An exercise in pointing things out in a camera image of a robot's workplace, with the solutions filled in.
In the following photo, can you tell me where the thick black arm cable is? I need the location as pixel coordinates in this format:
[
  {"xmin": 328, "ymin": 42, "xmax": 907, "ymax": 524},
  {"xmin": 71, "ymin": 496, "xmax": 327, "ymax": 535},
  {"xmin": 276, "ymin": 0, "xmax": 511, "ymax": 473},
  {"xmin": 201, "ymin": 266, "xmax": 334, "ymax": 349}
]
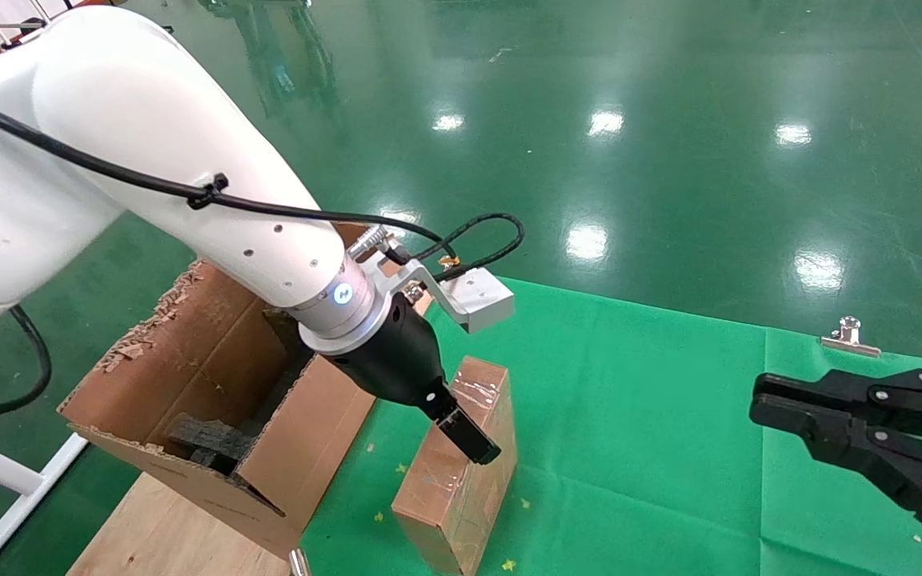
[{"xmin": 0, "ymin": 304, "xmax": 54, "ymax": 425}]

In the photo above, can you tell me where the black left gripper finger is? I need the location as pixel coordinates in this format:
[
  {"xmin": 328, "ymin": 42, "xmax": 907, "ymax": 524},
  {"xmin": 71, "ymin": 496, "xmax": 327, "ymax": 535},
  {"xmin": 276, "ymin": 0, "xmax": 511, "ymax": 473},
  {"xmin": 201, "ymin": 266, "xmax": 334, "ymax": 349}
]
[{"xmin": 435, "ymin": 408, "xmax": 502, "ymax": 466}]

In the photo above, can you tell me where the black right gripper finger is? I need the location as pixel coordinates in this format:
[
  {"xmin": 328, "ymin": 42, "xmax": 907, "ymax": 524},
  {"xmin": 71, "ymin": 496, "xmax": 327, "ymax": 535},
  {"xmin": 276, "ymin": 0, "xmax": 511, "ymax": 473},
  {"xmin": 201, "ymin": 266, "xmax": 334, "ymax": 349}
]
[
  {"xmin": 752, "ymin": 362, "xmax": 922, "ymax": 439},
  {"xmin": 752, "ymin": 400, "xmax": 922, "ymax": 558}
]

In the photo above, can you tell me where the black foam block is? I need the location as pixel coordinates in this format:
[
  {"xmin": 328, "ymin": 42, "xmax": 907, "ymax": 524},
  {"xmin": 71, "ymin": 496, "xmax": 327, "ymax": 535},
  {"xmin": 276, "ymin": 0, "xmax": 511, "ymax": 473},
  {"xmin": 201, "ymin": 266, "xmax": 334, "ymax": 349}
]
[
  {"xmin": 165, "ymin": 412, "xmax": 258, "ymax": 478},
  {"xmin": 263, "ymin": 308, "xmax": 326, "ymax": 417}
]

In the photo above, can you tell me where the green table cloth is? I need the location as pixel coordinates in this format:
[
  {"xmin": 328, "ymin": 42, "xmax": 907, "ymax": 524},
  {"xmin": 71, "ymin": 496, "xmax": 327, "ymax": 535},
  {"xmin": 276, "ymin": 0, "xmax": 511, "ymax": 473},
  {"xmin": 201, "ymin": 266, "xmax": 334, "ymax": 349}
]
[{"xmin": 301, "ymin": 276, "xmax": 922, "ymax": 576}]

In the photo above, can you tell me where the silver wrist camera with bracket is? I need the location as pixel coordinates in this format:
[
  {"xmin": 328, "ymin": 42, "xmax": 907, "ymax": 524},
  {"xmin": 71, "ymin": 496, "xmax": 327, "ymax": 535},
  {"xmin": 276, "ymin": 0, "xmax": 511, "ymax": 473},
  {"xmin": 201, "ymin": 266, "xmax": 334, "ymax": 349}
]
[{"xmin": 365, "ymin": 258, "xmax": 515, "ymax": 334}]

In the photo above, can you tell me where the small taped cardboard box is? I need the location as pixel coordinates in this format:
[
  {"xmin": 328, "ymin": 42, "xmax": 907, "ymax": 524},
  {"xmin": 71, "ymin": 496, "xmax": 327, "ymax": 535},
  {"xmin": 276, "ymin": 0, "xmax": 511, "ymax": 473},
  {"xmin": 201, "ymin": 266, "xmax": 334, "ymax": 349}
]
[{"xmin": 391, "ymin": 354, "xmax": 519, "ymax": 576}]

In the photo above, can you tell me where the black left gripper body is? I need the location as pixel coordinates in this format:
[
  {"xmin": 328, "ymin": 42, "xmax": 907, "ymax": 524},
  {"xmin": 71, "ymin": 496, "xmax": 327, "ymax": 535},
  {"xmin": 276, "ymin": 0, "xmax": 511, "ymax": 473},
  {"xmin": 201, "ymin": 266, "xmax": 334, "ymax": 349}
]
[{"xmin": 325, "ymin": 302, "xmax": 462, "ymax": 425}]

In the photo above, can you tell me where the large open cardboard carton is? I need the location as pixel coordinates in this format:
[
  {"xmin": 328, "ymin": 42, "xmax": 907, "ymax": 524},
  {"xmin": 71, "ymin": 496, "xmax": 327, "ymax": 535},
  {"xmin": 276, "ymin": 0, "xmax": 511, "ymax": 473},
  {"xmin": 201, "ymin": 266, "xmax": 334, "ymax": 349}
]
[{"xmin": 57, "ymin": 222, "xmax": 436, "ymax": 561}]

